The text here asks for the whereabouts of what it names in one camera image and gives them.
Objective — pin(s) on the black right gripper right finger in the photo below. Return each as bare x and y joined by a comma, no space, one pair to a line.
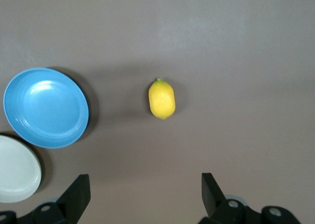
216,206

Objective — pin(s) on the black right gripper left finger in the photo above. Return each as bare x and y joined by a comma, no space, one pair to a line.
69,204

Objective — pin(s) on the yellow lemon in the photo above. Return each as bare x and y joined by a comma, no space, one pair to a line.
162,101

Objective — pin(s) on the beige plate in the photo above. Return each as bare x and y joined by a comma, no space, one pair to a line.
17,169

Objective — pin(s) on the blue plate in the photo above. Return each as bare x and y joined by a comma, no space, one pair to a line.
46,108

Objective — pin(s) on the brown table cover sheet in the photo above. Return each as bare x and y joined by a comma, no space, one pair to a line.
221,49

